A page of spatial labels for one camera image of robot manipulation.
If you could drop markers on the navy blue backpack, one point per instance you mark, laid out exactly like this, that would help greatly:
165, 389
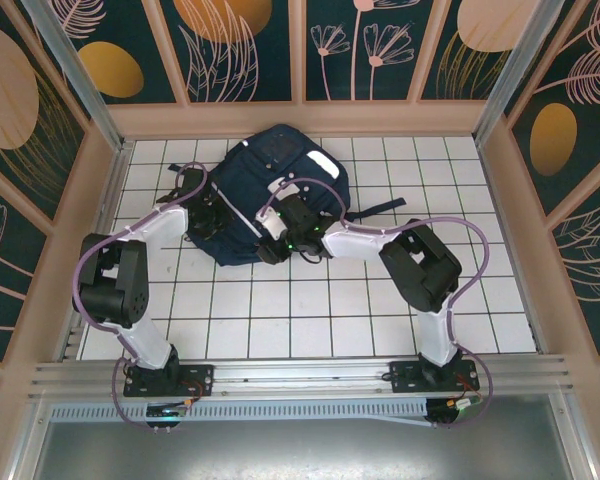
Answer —
260, 165

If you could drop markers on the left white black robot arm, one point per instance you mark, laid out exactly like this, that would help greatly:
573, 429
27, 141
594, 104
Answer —
147, 342

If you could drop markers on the grey metal shelf panel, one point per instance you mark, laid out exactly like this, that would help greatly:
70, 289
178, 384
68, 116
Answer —
300, 455

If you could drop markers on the aluminium side rail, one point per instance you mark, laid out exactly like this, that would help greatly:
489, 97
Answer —
497, 210
110, 200

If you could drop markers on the aluminium mounting rail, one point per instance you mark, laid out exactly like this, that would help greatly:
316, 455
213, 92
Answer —
300, 375

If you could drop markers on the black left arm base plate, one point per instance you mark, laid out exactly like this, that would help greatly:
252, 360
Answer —
200, 380

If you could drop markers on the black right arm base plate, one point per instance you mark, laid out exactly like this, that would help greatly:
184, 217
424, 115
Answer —
402, 377

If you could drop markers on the aluminium frame post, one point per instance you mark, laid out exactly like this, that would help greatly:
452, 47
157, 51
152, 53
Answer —
525, 75
75, 75

